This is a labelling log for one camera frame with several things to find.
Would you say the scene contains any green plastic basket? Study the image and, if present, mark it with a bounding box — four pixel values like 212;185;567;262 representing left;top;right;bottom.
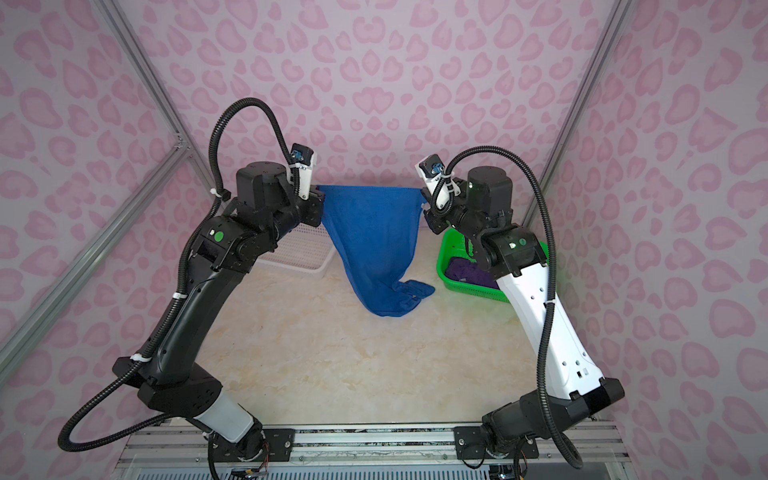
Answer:
436;226;555;303

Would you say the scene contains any left corner aluminium post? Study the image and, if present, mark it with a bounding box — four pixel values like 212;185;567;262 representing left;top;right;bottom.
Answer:
92;1;214;230

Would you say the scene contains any corner aluminium post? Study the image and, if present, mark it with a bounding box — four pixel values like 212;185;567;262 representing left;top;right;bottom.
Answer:
92;1;214;230
539;0;637;194

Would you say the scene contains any white plastic basket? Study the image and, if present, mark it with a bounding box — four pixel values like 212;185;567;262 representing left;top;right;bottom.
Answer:
256;224;336;278

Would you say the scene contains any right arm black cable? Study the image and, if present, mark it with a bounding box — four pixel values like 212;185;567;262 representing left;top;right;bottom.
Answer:
437;145;584;471

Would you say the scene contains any left diagonal aluminium strut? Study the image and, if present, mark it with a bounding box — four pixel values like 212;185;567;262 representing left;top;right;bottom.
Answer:
1;142;189;384

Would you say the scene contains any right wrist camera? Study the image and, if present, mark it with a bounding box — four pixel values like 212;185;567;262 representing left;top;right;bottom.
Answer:
415;154;460;215

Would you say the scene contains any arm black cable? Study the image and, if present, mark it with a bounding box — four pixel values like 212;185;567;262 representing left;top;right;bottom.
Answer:
57;97;301;454
437;145;584;471

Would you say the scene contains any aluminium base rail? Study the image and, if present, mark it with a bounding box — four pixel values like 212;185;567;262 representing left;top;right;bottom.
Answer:
112;420;637;479

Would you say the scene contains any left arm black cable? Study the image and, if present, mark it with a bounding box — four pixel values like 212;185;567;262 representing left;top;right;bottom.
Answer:
57;97;301;454

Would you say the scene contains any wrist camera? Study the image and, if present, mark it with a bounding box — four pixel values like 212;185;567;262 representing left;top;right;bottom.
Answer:
415;154;460;215
289;143;316;200

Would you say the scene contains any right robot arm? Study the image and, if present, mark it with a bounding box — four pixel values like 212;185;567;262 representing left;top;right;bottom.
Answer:
415;157;625;458

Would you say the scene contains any blue towel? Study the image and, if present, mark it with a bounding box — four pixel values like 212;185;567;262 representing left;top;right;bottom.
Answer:
320;185;435;317

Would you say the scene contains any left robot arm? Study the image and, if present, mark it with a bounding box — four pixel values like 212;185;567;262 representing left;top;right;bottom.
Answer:
128;161;324;460

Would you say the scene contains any purple towel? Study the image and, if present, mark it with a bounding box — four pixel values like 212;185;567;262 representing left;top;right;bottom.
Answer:
444;257;499;290

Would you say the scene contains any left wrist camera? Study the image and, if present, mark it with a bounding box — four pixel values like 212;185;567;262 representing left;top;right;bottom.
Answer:
289;143;316;200

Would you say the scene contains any right corner aluminium post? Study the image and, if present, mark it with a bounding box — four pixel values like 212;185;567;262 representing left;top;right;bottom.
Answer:
539;0;637;194

